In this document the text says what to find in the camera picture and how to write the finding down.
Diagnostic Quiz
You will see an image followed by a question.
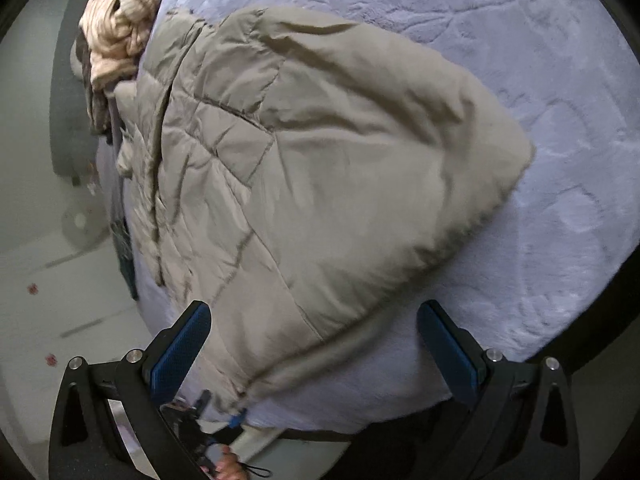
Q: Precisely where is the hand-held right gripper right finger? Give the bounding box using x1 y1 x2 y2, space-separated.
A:
416 300 581 480

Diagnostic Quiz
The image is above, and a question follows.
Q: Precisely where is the grey-brown fuzzy garment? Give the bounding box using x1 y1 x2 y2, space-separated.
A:
75 0 131 136

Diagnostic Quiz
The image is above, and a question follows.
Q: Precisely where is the grey quilted headboard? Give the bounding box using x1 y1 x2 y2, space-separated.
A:
50 0 103 186

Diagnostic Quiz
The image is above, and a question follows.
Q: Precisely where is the white electric fan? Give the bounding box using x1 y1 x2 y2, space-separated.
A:
61 200 108 251

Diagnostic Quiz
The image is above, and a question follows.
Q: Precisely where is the lavender embossed bed blanket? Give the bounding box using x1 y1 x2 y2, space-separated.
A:
95 0 640 433

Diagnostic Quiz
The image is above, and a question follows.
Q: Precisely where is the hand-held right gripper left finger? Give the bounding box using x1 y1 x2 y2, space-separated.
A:
48 300 221 480

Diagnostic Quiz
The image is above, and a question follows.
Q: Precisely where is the person's left hand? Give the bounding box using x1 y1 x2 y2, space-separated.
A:
200 447 248 480

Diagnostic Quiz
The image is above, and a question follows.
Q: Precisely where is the white wardrobe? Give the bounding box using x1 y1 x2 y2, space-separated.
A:
0 240 166 461

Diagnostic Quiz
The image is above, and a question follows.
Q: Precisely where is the dark green folded garment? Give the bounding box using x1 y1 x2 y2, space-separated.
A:
112 215 140 301

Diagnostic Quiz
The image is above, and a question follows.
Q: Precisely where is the beige quilted puffer jacket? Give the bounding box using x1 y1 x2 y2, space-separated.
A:
114 7 536 413

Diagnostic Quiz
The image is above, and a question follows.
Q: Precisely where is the cream striped fleece garment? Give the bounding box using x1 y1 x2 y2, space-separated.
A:
79 0 168 93

